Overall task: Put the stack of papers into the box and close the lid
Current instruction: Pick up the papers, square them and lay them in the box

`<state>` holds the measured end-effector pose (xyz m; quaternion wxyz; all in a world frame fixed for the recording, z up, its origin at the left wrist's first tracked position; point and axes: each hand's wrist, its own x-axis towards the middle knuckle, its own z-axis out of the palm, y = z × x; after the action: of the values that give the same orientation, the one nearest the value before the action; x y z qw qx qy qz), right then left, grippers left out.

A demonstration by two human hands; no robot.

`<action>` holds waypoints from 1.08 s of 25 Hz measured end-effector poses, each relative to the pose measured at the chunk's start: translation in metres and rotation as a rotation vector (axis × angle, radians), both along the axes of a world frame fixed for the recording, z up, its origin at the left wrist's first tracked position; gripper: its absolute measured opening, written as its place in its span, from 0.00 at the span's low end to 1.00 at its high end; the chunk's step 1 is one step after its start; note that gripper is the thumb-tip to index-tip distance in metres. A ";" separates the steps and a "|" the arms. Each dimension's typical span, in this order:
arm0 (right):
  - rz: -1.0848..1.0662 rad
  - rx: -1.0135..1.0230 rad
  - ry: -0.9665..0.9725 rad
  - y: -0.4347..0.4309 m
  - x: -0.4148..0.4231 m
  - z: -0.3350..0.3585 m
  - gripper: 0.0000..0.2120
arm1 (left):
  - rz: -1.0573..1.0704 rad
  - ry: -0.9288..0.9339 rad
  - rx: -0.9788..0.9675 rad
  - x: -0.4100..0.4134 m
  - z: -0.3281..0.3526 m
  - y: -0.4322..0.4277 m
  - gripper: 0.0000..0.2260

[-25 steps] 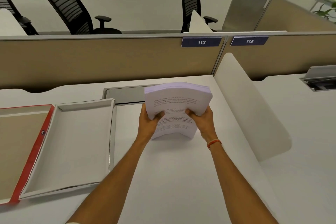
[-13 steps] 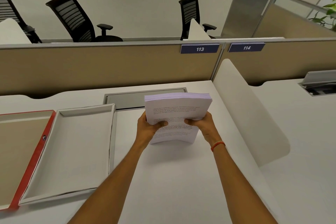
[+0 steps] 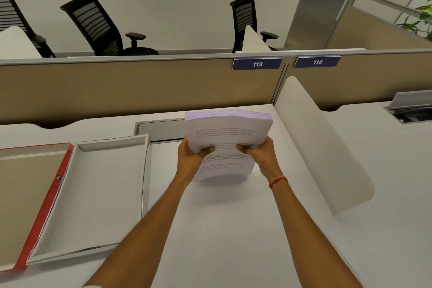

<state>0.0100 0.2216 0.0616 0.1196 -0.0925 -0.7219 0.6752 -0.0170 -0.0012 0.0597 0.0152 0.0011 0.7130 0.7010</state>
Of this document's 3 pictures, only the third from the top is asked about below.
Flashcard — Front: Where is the person's left hand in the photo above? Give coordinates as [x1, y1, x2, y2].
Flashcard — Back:
[176, 135, 216, 185]

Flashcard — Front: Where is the person's right hand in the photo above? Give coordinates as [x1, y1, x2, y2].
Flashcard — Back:
[236, 135, 287, 186]

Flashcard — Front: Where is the white printed paper stack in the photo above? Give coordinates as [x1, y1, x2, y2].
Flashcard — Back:
[184, 109, 273, 184]

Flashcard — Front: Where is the white cardboard box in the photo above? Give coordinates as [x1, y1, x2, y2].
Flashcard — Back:
[26, 134, 150, 265]

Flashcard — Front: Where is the red box lid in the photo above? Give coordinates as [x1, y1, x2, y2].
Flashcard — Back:
[0, 142, 74, 272]

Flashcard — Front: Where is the person's right forearm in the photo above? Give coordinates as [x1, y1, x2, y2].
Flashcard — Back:
[270, 178, 364, 288]

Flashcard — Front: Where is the person's left forearm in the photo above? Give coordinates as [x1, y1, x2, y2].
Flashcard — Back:
[82, 172, 194, 288]

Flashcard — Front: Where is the white desk divider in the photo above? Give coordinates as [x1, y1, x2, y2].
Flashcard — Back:
[0, 25, 43, 59]
[241, 24, 272, 53]
[274, 76, 375, 216]

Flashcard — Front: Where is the blue desk number sign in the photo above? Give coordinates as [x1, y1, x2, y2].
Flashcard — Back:
[293, 56, 342, 69]
[232, 57, 283, 71]

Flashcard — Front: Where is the wide beige partition panel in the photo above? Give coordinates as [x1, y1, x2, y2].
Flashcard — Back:
[0, 54, 290, 128]

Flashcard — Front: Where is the black office chair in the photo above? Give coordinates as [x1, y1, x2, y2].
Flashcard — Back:
[229, 0, 280, 54]
[0, 0, 56, 59]
[60, 0, 159, 57]

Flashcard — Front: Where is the glass topped beige partition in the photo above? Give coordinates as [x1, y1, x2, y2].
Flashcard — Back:
[324, 0, 432, 50]

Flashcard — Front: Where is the green potted plant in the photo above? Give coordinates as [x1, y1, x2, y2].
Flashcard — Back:
[396, 0, 432, 41]

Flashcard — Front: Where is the orange thread bracelet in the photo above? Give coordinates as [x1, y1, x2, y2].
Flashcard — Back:
[268, 175, 289, 190]

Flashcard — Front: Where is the grey desk cable flap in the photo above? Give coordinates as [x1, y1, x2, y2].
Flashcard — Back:
[134, 118, 187, 144]

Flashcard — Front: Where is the open grey cable flap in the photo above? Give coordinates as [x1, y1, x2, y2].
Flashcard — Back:
[383, 89, 432, 125]

